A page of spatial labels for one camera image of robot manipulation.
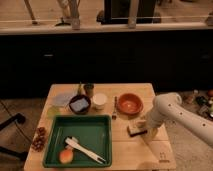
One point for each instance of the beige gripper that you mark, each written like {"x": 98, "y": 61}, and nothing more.
{"x": 151, "y": 132}

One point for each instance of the wooden felt eraser block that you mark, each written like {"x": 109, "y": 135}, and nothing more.
{"x": 135, "y": 130}

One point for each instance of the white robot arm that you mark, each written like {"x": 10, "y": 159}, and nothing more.
{"x": 169, "y": 106}

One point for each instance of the green plastic tray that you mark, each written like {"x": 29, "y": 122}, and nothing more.
{"x": 91, "y": 132}

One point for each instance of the orange ceramic bowl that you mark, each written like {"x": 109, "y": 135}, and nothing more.
{"x": 129, "y": 104}

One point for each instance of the wooden folding table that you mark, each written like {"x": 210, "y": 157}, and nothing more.
{"x": 128, "y": 154}

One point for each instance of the white cup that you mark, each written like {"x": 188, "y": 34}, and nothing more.
{"x": 99, "y": 101}

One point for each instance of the small dark cup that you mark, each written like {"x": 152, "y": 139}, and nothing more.
{"x": 89, "y": 89}

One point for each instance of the dark bowl with blue sponge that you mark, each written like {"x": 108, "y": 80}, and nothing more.
{"x": 80, "y": 104}

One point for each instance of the small yellow-green bottle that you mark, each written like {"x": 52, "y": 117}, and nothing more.
{"x": 80, "y": 89}

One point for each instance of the white plastic fork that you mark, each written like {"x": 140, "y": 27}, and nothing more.
{"x": 89, "y": 153}

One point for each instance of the orange round fruit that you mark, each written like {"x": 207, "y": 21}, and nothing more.
{"x": 66, "y": 156}

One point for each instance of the clear plastic lid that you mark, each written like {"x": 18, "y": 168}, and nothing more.
{"x": 62, "y": 99}

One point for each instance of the pale green coaster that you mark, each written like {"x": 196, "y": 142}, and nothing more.
{"x": 53, "y": 111}

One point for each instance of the brown grape bunch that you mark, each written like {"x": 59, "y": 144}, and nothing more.
{"x": 39, "y": 141}

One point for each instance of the black stand leg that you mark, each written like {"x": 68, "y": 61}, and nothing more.
{"x": 20, "y": 119}

